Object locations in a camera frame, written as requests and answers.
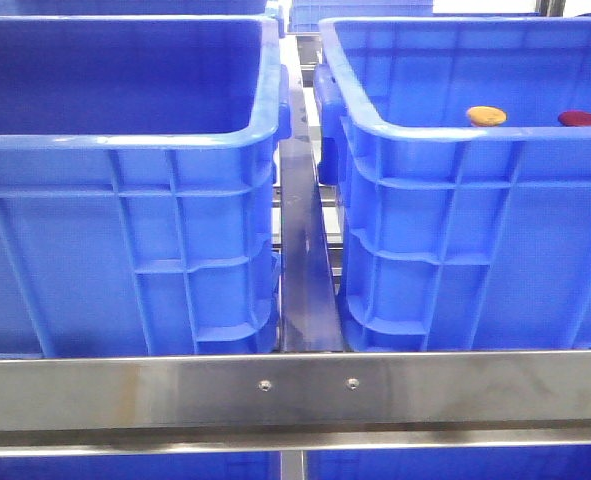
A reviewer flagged yellow push button raised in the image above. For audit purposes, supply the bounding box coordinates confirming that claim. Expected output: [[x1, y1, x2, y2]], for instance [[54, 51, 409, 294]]
[[466, 105, 508, 127]]

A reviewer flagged lower blue crate left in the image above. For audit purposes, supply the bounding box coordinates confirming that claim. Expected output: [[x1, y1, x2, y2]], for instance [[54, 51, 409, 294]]
[[0, 452, 279, 479]]

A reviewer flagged lower blue crate right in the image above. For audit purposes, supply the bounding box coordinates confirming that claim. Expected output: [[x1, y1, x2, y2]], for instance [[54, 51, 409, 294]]
[[308, 445, 591, 479]]

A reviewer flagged far blue crate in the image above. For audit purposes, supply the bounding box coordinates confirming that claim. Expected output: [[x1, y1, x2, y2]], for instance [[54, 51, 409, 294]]
[[289, 0, 434, 33]]

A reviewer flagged steel front rail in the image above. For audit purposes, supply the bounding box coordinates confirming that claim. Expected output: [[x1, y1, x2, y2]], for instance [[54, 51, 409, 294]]
[[0, 351, 591, 456]]

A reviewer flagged steel divider bar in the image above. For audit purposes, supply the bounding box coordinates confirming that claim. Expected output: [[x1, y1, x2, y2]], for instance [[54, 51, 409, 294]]
[[279, 73, 344, 353]]

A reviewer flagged blue crate behind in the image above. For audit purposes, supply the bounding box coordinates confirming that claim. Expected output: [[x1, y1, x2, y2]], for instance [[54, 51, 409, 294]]
[[10, 0, 283, 19]]

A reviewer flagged red push button raised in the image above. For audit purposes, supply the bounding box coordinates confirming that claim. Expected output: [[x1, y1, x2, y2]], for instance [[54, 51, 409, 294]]
[[558, 110, 591, 127]]

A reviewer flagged blue crate with buttons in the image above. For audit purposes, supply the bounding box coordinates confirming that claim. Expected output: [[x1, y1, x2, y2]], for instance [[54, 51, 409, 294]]
[[0, 16, 290, 359]]

